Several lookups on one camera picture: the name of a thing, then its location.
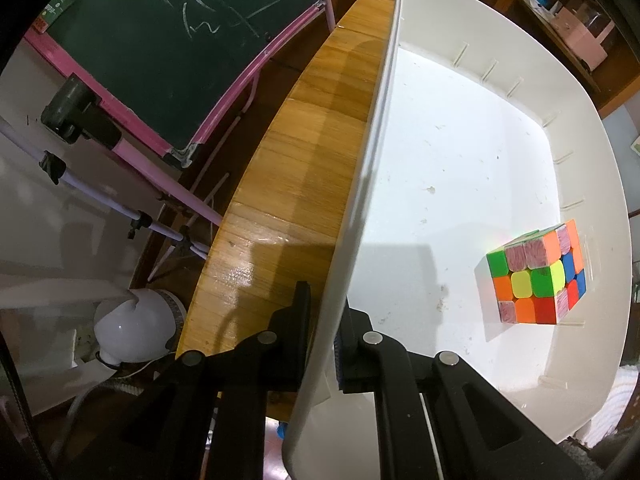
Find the colourful puzzle cube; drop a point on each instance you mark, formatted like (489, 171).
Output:
(535, 280)

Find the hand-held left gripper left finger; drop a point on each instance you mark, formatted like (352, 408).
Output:
(295, 340)

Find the white round fan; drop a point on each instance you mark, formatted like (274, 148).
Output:
(135, 327)

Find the dark wooden shelf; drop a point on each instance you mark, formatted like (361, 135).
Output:
(610, 85)

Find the white plastic bin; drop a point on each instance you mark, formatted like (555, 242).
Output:
(450, 160)

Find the dark stand clamp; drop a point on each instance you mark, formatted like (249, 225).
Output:
(80, 115)

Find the green chalkboard with pink frame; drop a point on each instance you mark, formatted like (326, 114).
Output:
(175, 35)

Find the white pole light stand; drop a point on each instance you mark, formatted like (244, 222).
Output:
(95, 190)

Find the red green card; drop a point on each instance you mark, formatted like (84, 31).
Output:
(52, 10)

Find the pink appliance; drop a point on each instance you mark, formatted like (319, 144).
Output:
(582, 35)

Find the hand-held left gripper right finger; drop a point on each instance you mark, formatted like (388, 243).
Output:
(339, 360)

